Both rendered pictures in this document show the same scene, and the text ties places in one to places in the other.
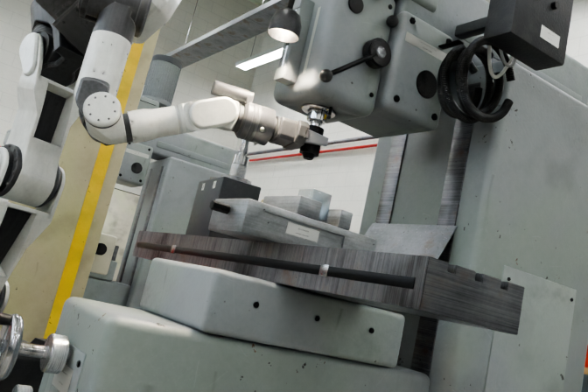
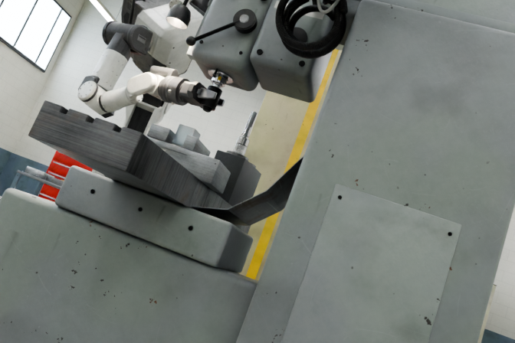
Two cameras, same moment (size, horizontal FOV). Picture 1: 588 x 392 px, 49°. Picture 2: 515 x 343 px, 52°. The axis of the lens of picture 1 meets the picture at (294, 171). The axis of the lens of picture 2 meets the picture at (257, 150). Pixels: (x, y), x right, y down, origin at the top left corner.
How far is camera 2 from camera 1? 1.41 m
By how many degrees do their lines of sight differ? 45
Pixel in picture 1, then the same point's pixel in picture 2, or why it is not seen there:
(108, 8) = (113, 37)
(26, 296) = not seen: hidden behind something
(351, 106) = (223, 63)
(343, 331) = (163, 223)
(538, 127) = (401, 53)
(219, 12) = not seen: outside the picture
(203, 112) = (132, 83)
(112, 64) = (103, 66)
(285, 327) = (113, 211)
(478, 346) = (290, 257)
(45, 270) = not seen: hidden behind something
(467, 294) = (75, 130)
